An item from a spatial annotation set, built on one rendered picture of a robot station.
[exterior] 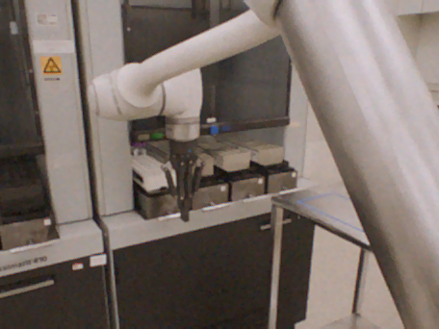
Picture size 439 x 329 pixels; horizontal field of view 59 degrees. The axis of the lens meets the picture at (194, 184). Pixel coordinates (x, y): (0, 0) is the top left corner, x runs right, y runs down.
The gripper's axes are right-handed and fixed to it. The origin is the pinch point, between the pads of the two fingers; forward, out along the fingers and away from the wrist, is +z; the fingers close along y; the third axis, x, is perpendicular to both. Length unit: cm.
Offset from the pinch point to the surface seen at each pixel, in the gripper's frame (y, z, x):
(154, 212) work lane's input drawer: 4.6, 4.2, -11.7
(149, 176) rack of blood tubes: 4.1, -6.2, -15.4
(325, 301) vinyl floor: -93, 80, -27
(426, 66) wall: -292, -29, -120
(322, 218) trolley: -25.4, -1.8, 27.2
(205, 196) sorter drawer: -13.4, 2.5, -11.6
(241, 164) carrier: -32.4, -3.7, -19.2
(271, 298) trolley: -24.7, 31.7, 10.5
